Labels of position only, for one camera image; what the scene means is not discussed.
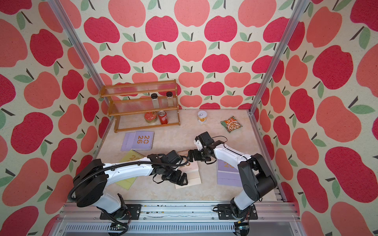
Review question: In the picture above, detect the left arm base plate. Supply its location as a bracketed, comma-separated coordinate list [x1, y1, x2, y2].
[99, 193, 142, 221]

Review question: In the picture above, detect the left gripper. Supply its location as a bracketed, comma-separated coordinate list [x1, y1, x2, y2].
[163, 164, 191, 185]

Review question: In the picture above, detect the right aluminium corner post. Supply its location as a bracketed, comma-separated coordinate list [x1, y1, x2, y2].
[249, 0, 311, 117]

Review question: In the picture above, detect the left aluminium corner post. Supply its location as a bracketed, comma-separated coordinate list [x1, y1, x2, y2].
[48, 0, 103, 92]

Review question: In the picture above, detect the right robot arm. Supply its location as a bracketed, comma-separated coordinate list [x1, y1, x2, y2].
[188, 132, 278, 220]

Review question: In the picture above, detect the wooden tiered shelf rack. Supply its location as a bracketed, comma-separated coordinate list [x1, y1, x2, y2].
[100, 80, 181, 133]

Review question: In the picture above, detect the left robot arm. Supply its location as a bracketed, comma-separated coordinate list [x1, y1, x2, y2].
[68, 150, 193, 213]

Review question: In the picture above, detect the green orange snack packet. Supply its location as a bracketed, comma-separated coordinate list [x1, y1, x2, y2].
[221, 116, 243, 133]

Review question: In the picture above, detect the aluminium corner post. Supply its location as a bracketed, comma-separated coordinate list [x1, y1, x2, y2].
[249, 0, 311, 117]
[48, 0, 103, 92]

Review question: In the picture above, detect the flat red tin can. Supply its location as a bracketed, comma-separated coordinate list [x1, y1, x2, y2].
[144, 112, 157, 123]

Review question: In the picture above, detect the green calendar left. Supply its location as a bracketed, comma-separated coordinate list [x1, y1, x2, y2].
[116, 150, 145, 190]

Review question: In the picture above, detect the glass spice jar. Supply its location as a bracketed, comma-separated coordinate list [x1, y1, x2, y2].
[151, 93, 160, 109]
[166, 91, 174, 107]

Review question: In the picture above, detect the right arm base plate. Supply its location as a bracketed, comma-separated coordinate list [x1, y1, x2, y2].
[213, 204, 258, 221]

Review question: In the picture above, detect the white yellow food can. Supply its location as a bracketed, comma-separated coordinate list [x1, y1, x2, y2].
[197, 110, 208, 123]

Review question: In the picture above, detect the purple calendar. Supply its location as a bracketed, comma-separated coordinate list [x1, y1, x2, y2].
[217, 160, 242, 187]
[121, 131, 155, 151]

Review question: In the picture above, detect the red soda can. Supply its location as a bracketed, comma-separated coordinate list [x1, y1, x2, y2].
[157, 111, 168, 124]

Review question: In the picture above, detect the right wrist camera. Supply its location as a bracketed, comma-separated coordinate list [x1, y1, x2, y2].
[194, 139, 203, 151]

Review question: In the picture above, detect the right glass spice jar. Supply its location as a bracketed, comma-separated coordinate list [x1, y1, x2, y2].
[166, 91, 174, 107]

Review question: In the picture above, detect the left glass spice jar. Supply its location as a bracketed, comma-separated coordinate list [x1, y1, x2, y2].
[151, 93, 160, 109]

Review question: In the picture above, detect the pink calendar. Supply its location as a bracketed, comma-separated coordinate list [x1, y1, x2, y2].
[175, 161, 201, 189]

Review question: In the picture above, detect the aluminium frame rail front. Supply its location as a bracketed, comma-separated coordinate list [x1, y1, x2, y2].
[49, 201, 305, 236]

